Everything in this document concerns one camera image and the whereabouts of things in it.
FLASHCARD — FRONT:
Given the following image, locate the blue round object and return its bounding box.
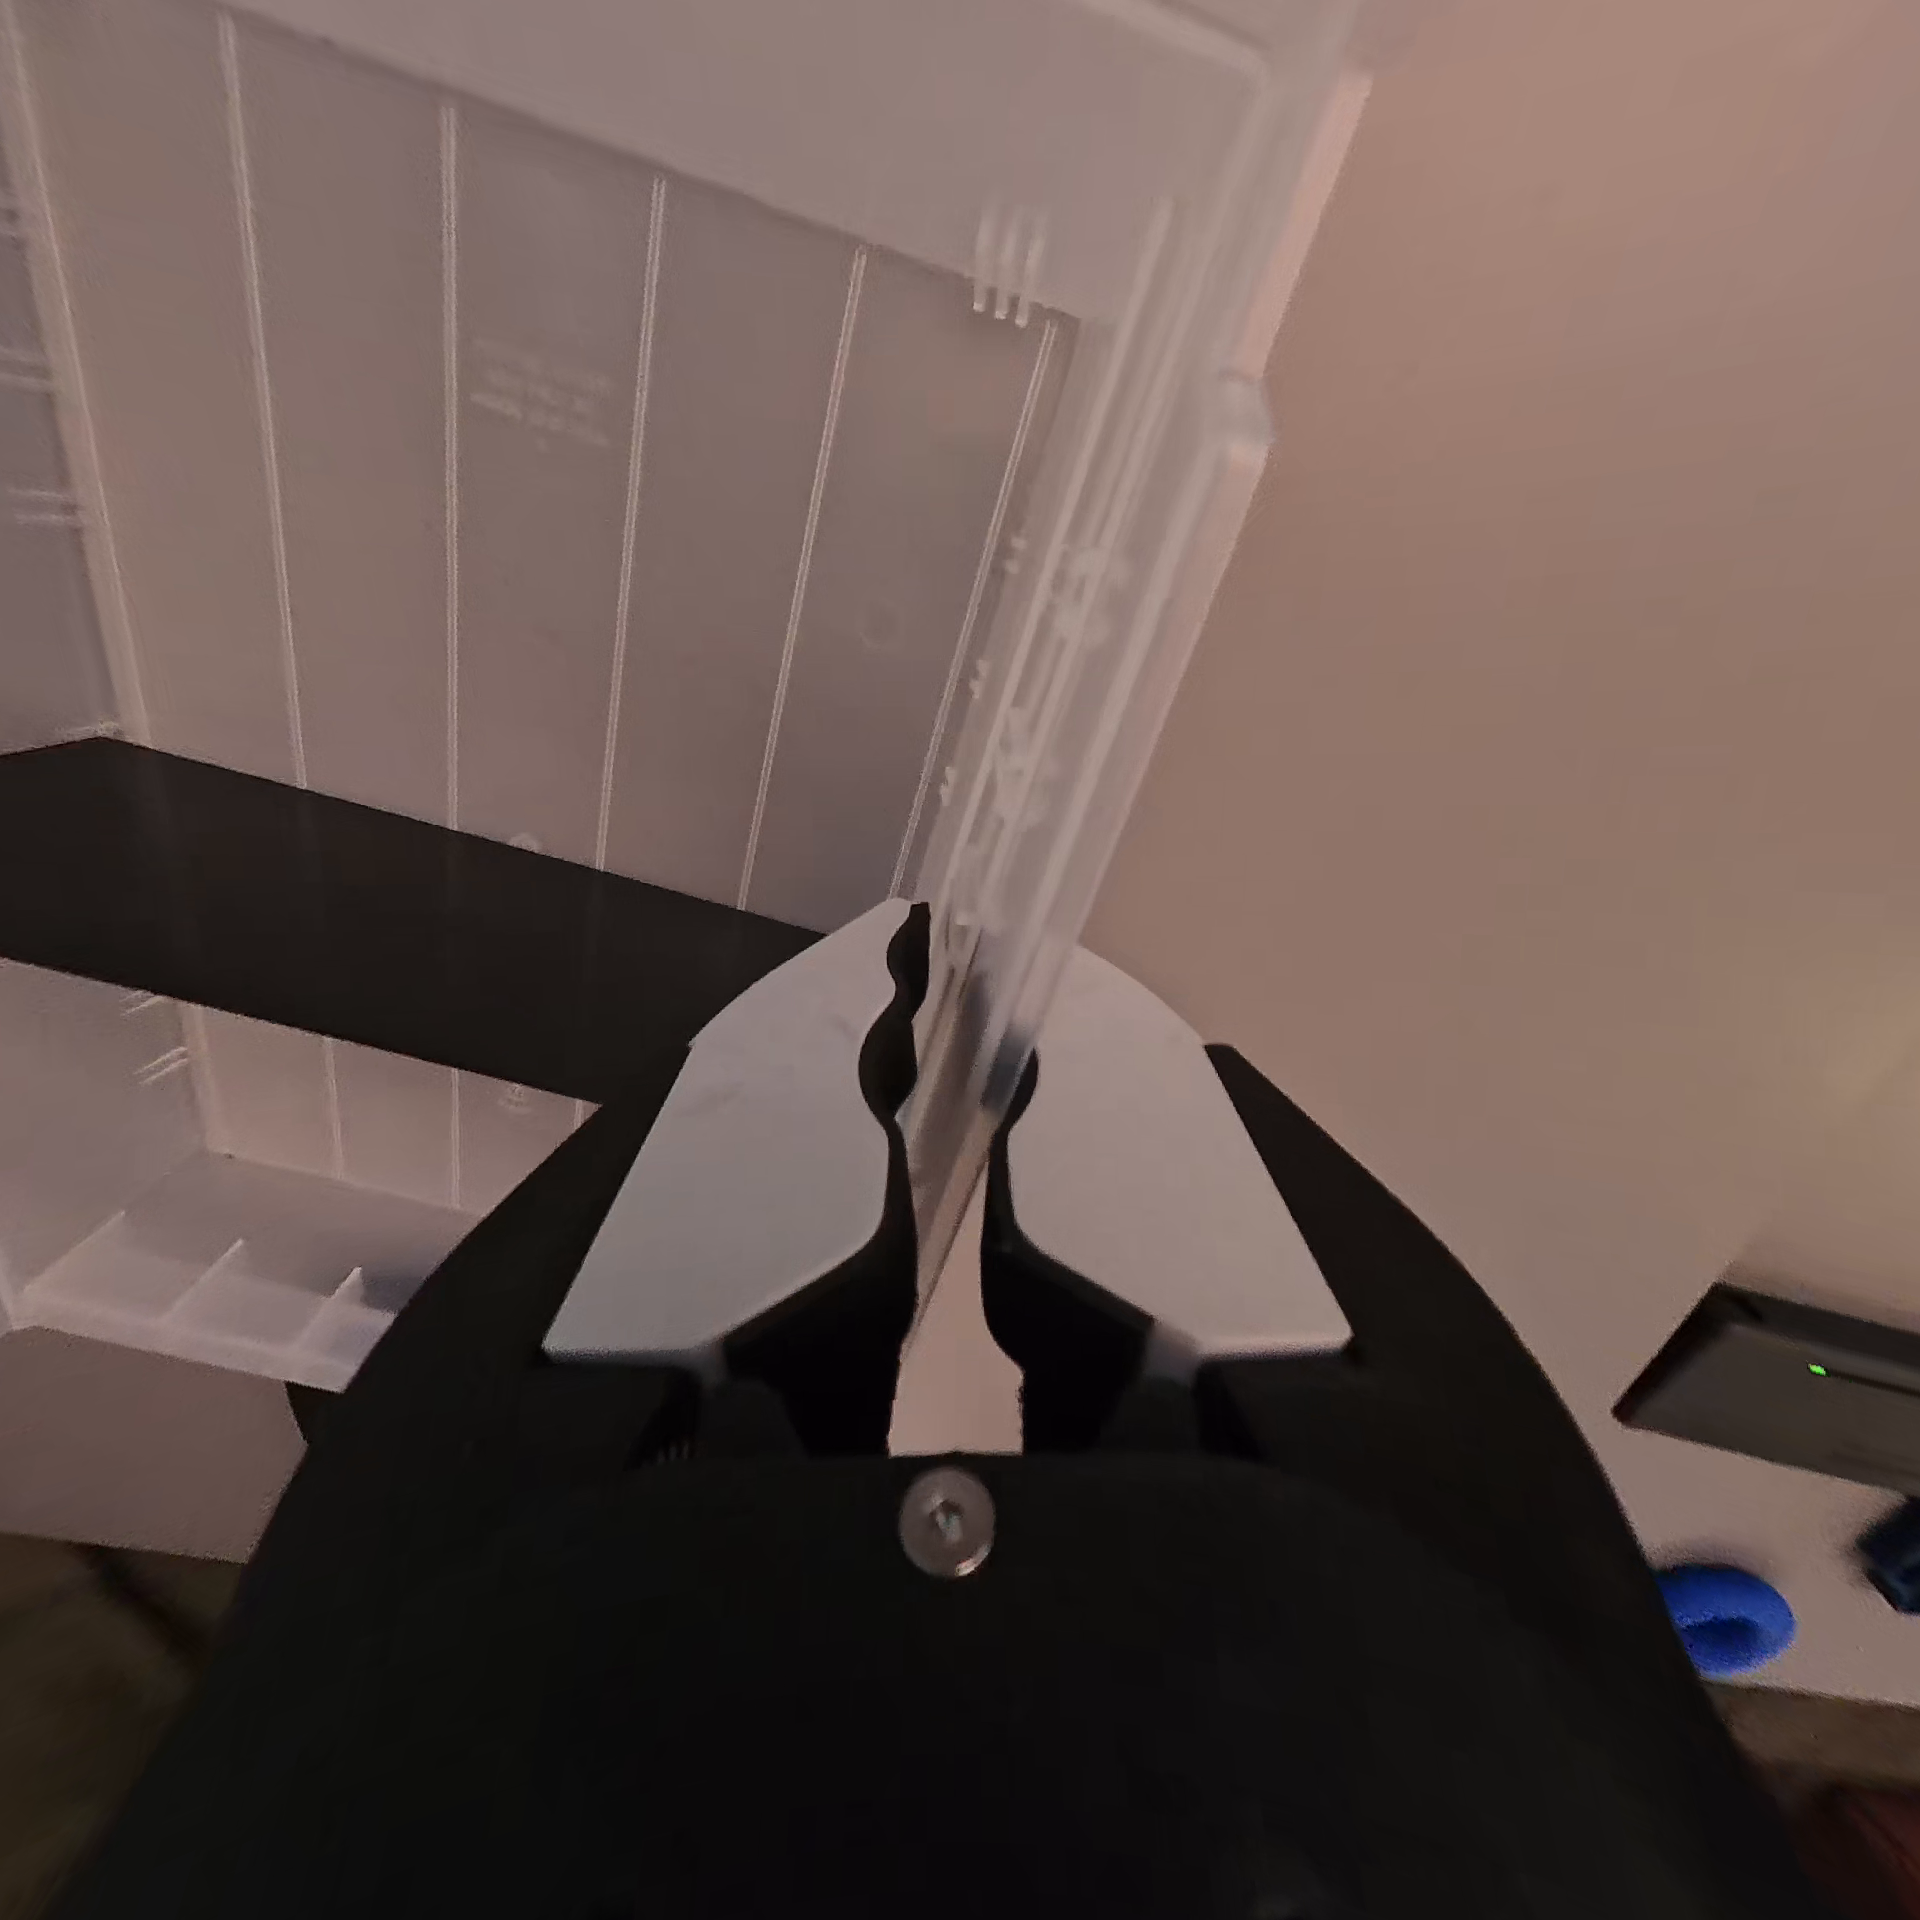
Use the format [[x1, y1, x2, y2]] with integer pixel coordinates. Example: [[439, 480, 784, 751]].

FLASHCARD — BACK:
[[1650, 1562, 1795, 1675]]

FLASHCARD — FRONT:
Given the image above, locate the clear acrylic stand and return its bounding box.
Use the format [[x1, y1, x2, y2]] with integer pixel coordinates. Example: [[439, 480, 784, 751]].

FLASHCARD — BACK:
[[0, 0, 1375, 1388]]

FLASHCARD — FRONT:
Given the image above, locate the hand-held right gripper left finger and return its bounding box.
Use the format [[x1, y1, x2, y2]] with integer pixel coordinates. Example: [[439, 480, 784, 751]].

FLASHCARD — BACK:
[[544, 901, 935, 1456]]

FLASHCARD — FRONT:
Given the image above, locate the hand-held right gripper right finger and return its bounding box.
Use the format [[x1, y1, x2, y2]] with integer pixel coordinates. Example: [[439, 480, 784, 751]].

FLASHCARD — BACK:
[[977, 946, 1354, 1456]]

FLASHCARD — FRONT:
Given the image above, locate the small black electronic box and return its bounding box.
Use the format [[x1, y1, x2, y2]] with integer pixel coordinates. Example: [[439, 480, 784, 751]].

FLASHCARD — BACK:
[[1613, 1282, 1920, 1496]]

